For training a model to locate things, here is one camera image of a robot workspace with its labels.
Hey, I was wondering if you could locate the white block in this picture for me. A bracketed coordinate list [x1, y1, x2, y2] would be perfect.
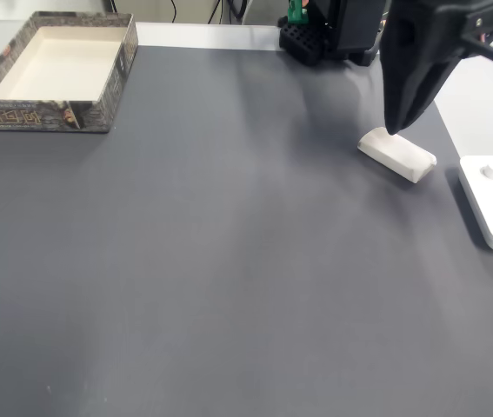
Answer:
[357, 127, 437, 185]

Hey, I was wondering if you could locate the stone-patterned cardboard box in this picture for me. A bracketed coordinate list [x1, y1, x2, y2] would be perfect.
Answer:
[0, 11, 139, 135]

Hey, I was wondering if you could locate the green table clamp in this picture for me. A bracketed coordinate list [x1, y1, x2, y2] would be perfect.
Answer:
[286, 0, 310, 23]

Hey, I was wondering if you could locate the white device with round pads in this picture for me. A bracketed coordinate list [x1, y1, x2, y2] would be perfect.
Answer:
[458, 155, 493, 254]

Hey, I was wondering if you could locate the grey desk mat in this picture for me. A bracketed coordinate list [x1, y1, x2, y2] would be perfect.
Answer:
[0, 43, 493, 417]

